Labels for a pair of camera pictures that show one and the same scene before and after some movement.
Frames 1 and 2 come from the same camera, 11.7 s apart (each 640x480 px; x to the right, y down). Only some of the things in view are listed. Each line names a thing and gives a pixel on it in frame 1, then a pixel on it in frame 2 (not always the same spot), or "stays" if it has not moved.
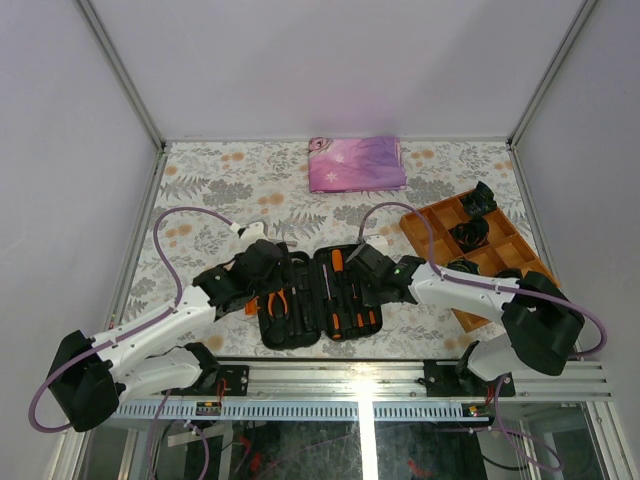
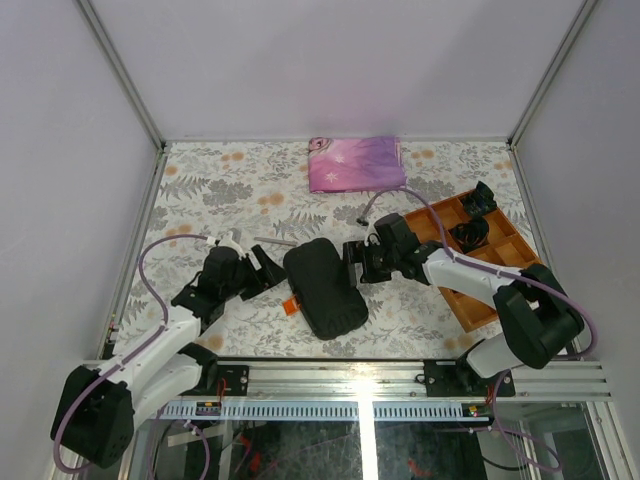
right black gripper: (370, 299) to (358, 252)
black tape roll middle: (471, 234) stays
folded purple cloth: (355, 164) stays
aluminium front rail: (366, 391) stays
